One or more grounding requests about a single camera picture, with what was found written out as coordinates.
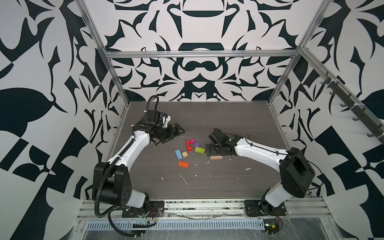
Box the natural wood block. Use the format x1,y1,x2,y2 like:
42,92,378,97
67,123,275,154
210,156,223,160

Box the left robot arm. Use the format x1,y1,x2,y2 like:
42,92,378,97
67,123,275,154
92,123,185,218

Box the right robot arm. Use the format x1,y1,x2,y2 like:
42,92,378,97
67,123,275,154
206,128,316,212

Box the red arch wood block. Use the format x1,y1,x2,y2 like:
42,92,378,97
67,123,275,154
186,141,193,152

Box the blue wood block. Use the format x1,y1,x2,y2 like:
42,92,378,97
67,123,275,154
175,150,184,160

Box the green wood block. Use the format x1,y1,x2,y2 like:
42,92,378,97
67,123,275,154
195,147,206,154

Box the orange wood block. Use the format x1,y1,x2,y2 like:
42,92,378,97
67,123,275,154
178,161,190,169

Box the green circuit board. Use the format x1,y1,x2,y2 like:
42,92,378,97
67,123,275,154
263,219,281,235

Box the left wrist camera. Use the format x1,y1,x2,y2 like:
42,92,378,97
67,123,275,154
144,110,171,128

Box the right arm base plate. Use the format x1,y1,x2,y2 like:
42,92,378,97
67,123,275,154
244,200,287,217

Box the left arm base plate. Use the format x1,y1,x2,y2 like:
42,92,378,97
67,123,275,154
122,201,165,218

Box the white slotted cable duct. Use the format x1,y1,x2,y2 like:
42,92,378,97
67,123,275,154
85,218,266,231

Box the black corrugated cable conduit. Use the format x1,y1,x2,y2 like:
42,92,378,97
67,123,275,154
93,95,160,238

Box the aluminium frame crossbar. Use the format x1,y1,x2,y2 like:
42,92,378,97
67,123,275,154
105,50,298,59

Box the aluminium front rail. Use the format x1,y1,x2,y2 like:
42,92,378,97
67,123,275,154
76,197,332,221

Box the wall hook rack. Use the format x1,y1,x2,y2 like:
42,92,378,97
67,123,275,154
322,72,384,145

